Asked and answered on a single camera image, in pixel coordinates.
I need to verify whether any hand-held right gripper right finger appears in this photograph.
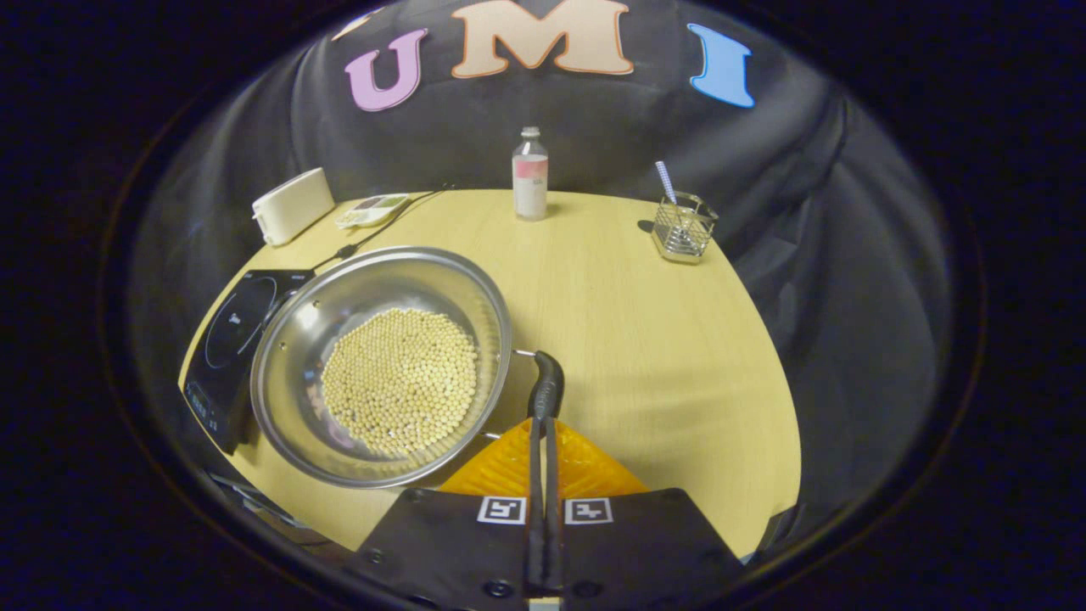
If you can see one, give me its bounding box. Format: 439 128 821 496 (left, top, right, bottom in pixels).
543 416 747 611

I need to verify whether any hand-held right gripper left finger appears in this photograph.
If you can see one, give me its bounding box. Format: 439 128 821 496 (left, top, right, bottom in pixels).
344 416 546 611

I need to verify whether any stainless steel pot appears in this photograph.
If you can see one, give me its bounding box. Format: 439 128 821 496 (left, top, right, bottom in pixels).
250 246 565 490

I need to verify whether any black induction cooktop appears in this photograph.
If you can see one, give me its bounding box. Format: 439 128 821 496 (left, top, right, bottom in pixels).
180 269 316 457

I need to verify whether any pile of soybeans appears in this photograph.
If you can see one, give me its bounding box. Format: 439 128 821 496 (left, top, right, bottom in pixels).
321 307 480 459

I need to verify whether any clear bottle with pink label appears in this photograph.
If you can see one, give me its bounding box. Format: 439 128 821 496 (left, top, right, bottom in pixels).
512 126 549 221

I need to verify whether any white toaster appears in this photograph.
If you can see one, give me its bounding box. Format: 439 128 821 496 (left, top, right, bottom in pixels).
252 167 336 247

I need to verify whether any wire mesh holder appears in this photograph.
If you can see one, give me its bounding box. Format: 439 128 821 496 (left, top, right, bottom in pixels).
652 192 719 264

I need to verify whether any black power cable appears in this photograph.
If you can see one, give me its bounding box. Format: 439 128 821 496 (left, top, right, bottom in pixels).
314 185 455 272

